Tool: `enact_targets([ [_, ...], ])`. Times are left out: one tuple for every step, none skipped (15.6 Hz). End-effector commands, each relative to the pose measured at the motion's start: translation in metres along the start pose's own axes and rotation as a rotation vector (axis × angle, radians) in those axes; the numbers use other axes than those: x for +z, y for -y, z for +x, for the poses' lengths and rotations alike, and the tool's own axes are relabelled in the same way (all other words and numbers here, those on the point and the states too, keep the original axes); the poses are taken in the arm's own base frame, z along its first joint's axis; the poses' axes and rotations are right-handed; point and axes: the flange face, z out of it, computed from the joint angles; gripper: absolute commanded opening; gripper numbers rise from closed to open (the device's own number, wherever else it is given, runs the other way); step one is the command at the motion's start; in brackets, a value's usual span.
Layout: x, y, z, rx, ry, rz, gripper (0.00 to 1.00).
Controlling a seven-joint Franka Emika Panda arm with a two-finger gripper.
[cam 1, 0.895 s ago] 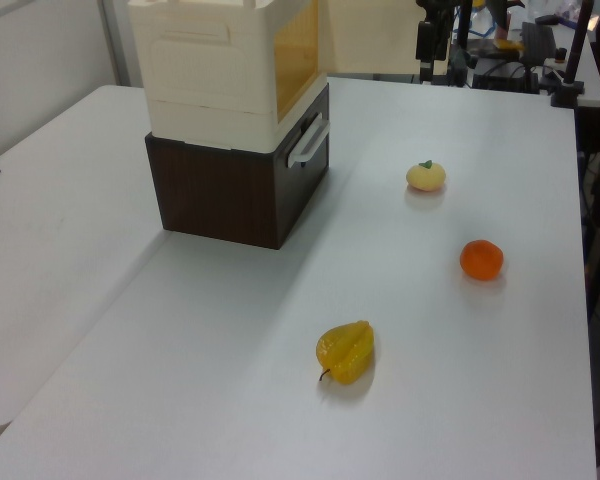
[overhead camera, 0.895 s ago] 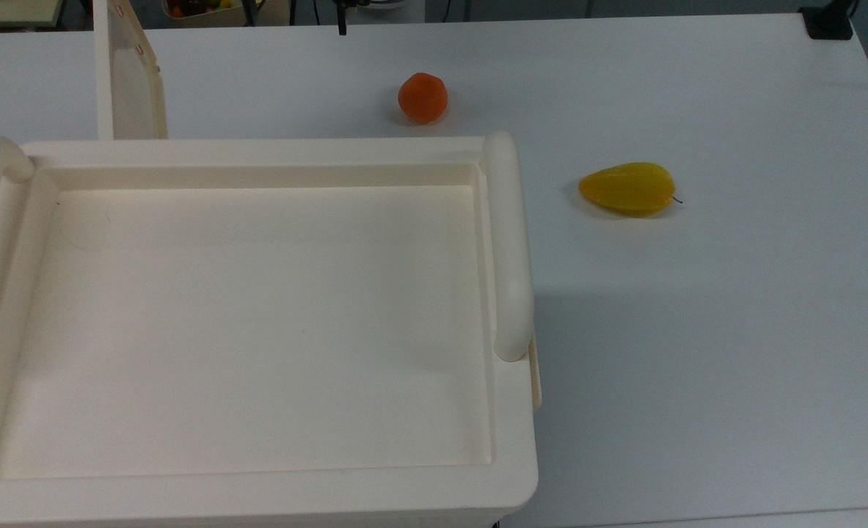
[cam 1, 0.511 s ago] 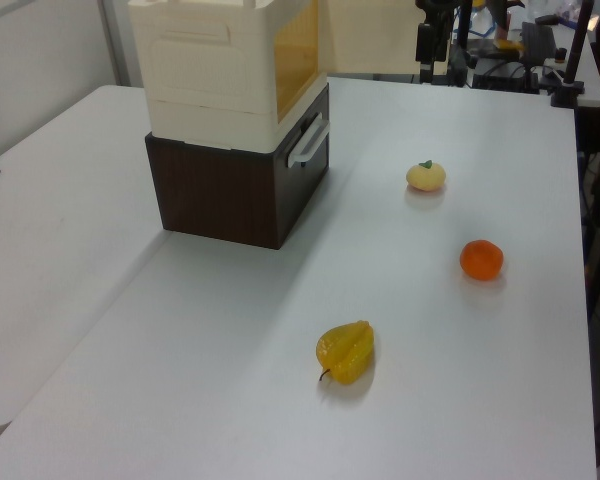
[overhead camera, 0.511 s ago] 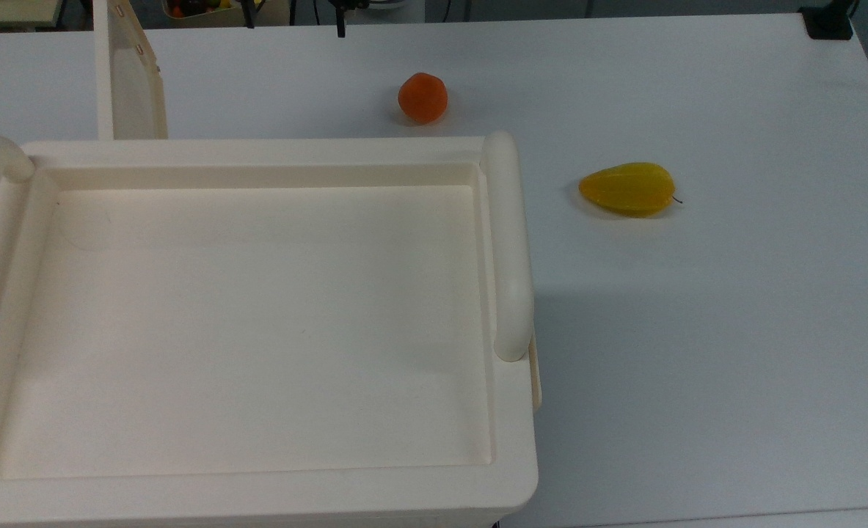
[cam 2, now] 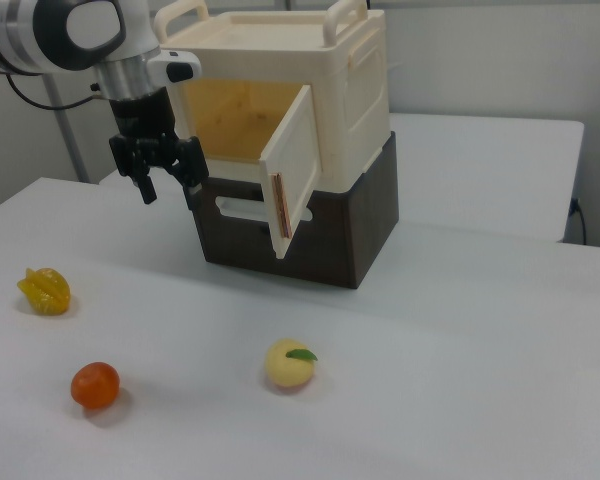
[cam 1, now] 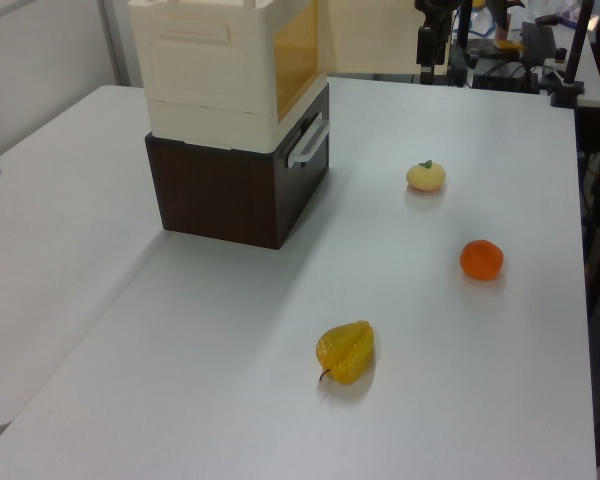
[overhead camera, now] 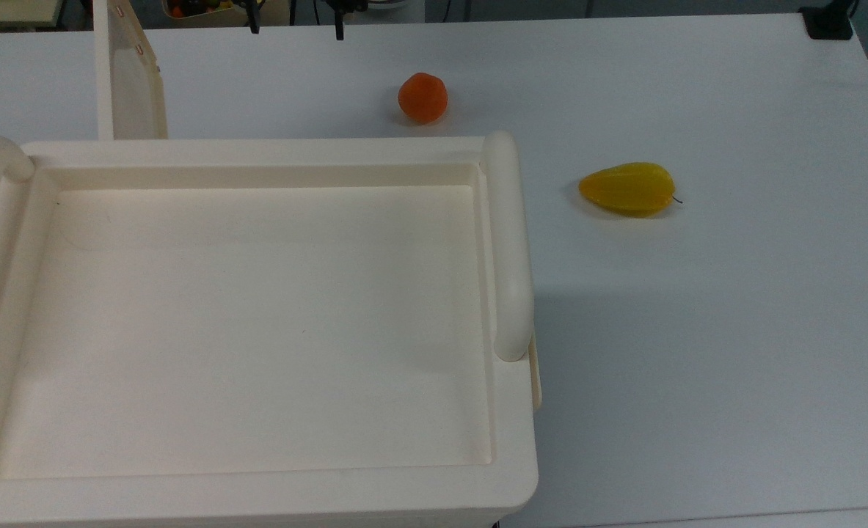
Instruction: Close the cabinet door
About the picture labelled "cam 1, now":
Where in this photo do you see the dark brown wooden drawer box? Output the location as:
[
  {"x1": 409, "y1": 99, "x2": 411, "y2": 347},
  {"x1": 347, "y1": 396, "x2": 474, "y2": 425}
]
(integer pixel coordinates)
[{"x1": 144, "y1": 82, "x2": 331, "y2": 251}]

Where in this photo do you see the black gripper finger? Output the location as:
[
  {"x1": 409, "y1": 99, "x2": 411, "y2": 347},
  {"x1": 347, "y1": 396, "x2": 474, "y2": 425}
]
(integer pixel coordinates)
[
  {"x1": 434, "y1": 28, "x2": 451, "y2": 67},
  {"x1": 416, "y1": 27, "x2": 436, "y2": 85}
]

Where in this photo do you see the orange toy tangerine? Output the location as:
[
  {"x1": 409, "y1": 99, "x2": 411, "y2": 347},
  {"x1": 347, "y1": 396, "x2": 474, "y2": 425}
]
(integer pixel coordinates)
[{"x1": 459, "y1": 239, "x2": 505, "y2": 281}]

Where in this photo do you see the black camera stand pole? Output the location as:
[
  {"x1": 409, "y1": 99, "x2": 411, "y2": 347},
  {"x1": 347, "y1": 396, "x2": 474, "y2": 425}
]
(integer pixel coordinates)
[{"x1": 550, "y1": 0, "x2": 595, "y2": 109}]

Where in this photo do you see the white drawer handle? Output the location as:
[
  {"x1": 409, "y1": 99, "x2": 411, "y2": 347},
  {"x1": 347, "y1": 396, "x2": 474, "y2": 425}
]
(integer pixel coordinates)
[{"x1": 286, "y1": 111, "x2": 331, "y2": 168}]

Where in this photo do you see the small black device with cables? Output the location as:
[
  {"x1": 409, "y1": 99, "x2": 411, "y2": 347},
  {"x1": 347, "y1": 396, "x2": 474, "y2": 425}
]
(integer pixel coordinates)
[{"x1": 446, "y1": 46, "x2": 469, "y2": 89}]

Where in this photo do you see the cream plastic cabinet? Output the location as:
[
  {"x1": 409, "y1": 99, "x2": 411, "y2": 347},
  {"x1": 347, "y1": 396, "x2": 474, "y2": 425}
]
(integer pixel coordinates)
[{"x1": 127, "y1": 0, "x2": 330, "y2": 150}]

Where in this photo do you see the pale yellow toy pumpkin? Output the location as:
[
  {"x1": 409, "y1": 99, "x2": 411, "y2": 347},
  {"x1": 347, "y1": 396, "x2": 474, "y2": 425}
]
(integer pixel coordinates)
[{"x1": 405, "y1": 159, "x2": 448, "y2": 192}]

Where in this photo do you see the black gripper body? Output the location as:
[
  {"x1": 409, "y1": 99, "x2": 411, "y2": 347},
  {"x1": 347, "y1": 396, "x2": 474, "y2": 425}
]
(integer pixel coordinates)
[{"x1": 413, "y1": 0, "x2": 455, "y2": 32}]

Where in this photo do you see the yellow toy starfruit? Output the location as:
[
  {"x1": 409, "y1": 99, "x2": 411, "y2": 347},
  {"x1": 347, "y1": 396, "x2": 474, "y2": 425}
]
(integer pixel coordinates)
[{"x1": 315, "y1": 319, "x2": 375, "y2": 386}]

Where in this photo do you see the black electronics box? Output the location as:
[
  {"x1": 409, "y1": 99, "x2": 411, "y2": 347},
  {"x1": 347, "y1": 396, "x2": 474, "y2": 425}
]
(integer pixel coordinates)
[{"x1": 471, "y1": 53, "x2": 540, "y2": 94}]

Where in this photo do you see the thin black pole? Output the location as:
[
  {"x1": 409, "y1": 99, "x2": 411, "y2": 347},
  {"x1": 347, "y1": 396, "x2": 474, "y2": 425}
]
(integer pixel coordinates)
[{"x1": 454, "y1": 0, "x2": 475, "y2": 51}]

